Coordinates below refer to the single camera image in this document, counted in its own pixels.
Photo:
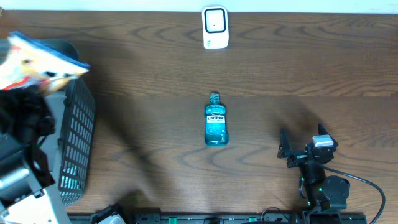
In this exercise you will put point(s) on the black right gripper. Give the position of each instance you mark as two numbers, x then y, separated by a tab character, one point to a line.
298	157

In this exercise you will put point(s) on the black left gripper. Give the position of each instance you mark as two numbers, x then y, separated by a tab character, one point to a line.
24	96

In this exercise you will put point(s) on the wet wipes pack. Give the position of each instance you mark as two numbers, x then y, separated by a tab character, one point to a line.
31	62

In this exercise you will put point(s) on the teal mouthwash bottle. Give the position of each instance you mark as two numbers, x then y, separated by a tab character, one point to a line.
216	133

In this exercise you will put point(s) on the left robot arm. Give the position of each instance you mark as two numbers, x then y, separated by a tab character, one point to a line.
28	190

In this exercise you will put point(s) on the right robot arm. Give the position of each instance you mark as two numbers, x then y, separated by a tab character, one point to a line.
326	195

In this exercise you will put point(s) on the white barcode scanner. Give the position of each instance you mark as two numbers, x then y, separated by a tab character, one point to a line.
215	27

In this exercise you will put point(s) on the grey plastic basket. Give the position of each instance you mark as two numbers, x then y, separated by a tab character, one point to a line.
68	148

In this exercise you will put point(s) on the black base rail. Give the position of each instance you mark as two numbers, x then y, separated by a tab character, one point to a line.
158	218

